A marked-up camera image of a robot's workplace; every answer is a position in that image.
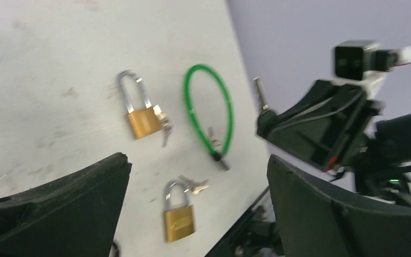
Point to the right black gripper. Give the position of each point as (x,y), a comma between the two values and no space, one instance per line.
(325,128)

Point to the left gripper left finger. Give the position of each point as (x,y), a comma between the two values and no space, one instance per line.
(75,215)

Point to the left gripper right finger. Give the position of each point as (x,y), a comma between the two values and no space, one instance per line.
(317,218)

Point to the black head key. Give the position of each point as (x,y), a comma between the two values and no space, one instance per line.
(262,102)

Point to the brass padlock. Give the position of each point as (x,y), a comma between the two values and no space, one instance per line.
(143,121)
(178,222)

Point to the padlock keys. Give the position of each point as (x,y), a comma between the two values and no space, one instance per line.
(166,124)
(194,186)

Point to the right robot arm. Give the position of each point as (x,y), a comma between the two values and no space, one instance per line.
(383,166)

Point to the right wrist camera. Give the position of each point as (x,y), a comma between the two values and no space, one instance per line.
(365,64)

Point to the green cable lock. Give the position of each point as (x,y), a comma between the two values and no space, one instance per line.
(208,103)

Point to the cable lock keys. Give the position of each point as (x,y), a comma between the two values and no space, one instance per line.
(212,138)

